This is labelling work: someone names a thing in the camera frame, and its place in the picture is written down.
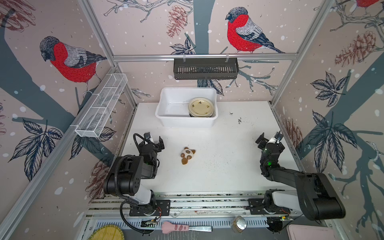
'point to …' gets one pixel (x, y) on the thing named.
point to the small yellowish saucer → (201, 107)
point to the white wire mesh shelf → (102, 103)
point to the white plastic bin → (173, 107)
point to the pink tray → (299, 232)
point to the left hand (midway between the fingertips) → (151, 137)
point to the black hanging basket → (205, 68)
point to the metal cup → (239, 223)
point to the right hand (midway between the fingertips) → (270, 138)
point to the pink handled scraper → (168, 227)
